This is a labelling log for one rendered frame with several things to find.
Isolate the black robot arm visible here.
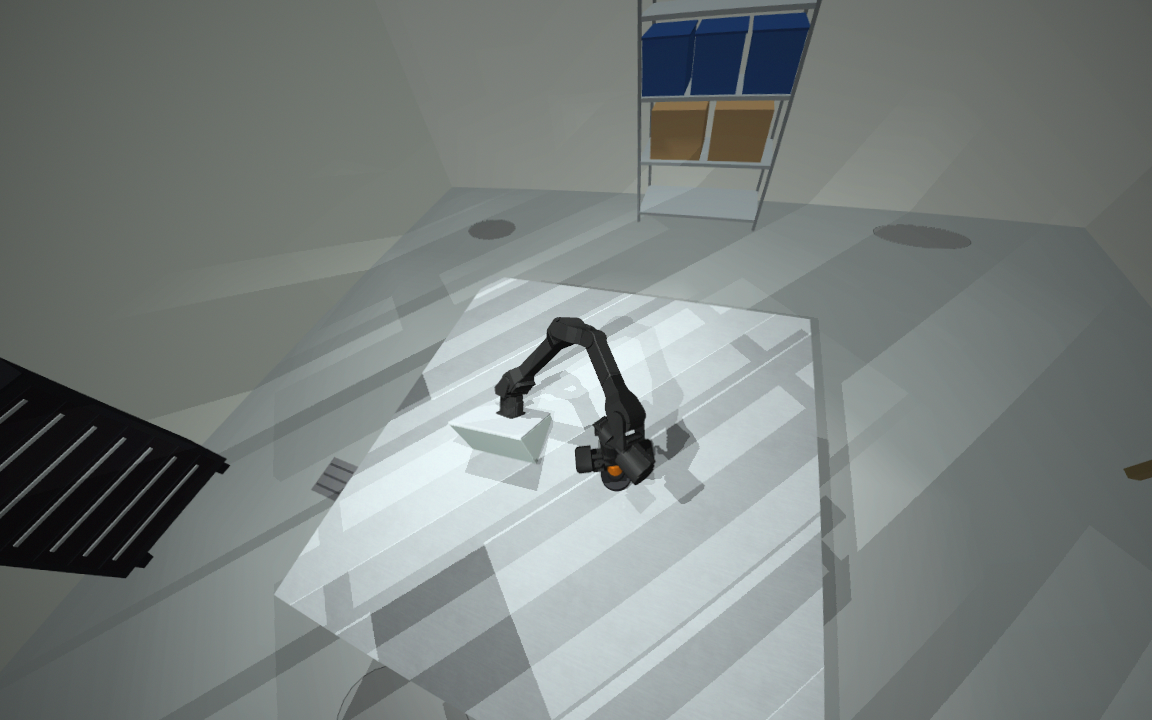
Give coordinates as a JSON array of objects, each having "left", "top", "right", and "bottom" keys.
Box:
[{"left": 494, "top": 317, "right": 655, "bottom": 485}]

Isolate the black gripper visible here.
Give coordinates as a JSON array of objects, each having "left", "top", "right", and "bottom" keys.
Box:
[{"left": 575, "top": 439, "right": 654, "bottom": 473}]

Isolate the dark grey round pedestal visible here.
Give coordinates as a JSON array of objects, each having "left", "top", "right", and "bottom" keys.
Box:
[{"left": 601, "top": 470, "right": 631, "bottom": 491}]

